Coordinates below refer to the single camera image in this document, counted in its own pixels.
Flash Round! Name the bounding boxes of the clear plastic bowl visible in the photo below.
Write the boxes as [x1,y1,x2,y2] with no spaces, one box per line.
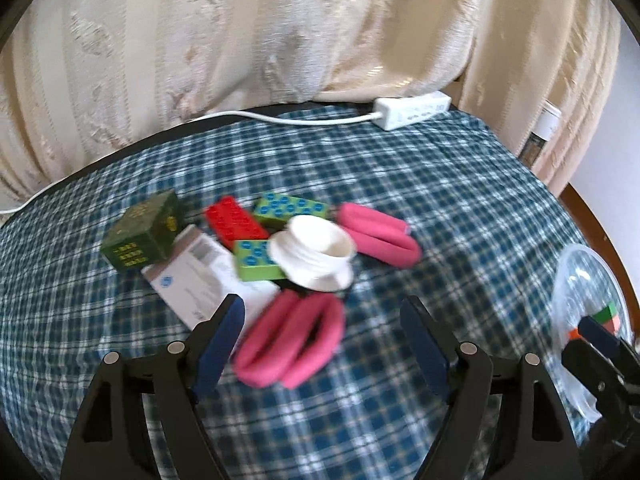
[551,243,632,423]

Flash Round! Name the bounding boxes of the white power strip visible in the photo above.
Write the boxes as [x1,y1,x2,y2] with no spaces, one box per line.
[374,91,452,130]

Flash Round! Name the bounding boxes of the red toy brick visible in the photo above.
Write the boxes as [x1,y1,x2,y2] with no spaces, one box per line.
[204,196,271,251]

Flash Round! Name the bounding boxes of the blue plaid cloth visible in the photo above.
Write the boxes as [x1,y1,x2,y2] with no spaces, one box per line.
[0,105,601,480]

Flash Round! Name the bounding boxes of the bottle with white cap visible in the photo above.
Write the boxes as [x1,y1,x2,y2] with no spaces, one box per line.
[520,100,563,166]

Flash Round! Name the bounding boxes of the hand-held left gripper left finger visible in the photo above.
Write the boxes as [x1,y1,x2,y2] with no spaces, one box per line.
[60,292,247,480]

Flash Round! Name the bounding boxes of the white medicine box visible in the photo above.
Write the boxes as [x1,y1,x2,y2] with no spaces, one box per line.
[141,225,281,331]

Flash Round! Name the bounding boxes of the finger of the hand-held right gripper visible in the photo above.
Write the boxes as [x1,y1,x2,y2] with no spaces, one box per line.
[580,316,640,377]
[561,337,629,412]

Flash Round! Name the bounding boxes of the dark green printed box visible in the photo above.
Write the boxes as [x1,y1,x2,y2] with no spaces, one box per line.
[100,190,185,275]

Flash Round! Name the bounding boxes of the pink foam loop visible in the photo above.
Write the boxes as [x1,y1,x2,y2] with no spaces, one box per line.
[234,290,346,389]
[336,203,422,270]

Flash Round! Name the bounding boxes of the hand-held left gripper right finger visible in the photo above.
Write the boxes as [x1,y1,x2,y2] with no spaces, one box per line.
[399,295,583,480]

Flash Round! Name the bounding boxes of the white cup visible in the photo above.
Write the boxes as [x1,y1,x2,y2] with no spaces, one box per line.
[268,215,358,292]

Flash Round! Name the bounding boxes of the white power cable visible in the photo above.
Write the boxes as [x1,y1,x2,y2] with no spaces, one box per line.
[0,110,383,216]

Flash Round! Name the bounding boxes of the green blue-dotted toy brick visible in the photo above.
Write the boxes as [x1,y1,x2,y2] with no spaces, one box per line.
[251,192,331,228]
[232,239,288,282]

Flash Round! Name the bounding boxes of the green and pink block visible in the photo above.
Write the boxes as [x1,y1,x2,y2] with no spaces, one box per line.
[590,301,623,337]

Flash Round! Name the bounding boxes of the cream patterned curtain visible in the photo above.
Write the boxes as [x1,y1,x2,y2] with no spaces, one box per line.
[457,0,623,198]
[0,0,481,211]

